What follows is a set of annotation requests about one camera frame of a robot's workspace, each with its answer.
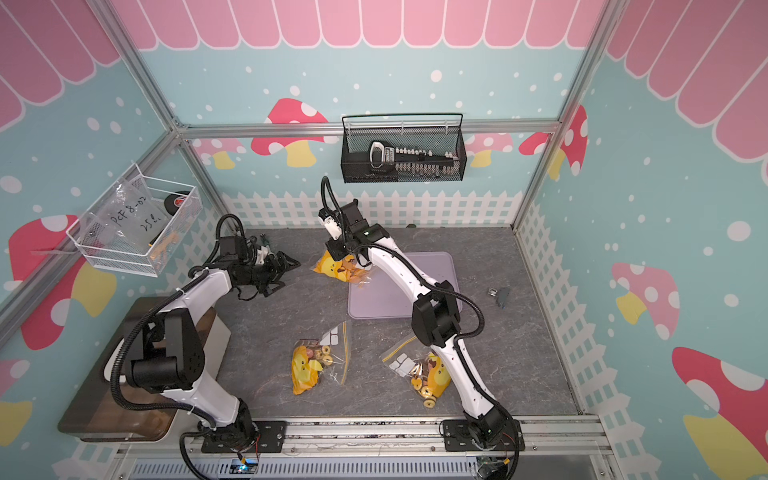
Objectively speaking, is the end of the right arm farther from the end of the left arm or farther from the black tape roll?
the black tape roll

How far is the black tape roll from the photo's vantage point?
0.81 m

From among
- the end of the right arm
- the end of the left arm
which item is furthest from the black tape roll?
the end of the right arm
